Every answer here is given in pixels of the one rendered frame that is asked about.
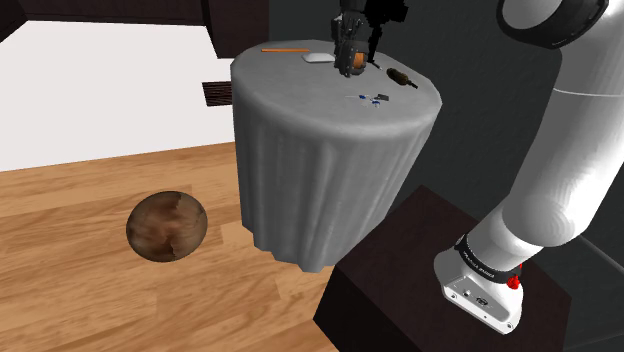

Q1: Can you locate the round table with grey cloth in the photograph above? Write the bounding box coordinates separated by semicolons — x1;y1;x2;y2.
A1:
229;39;444;274

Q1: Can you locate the blue and white small object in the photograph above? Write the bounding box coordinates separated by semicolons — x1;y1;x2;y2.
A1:
345;93;383;109

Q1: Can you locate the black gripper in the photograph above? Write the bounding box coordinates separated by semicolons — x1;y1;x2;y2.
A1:
330;0;369;79

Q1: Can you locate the dark robot stand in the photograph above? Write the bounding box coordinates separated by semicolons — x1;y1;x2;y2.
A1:
312;184;573;352

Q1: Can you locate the dark brown bottle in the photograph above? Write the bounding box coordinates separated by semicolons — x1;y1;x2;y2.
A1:
385;67;419;90

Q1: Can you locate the dark wooden shelf board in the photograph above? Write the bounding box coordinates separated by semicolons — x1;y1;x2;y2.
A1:
201;80;234;108

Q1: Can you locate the white flat soap bar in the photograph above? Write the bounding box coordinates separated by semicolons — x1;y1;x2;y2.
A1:
301;52;337;65

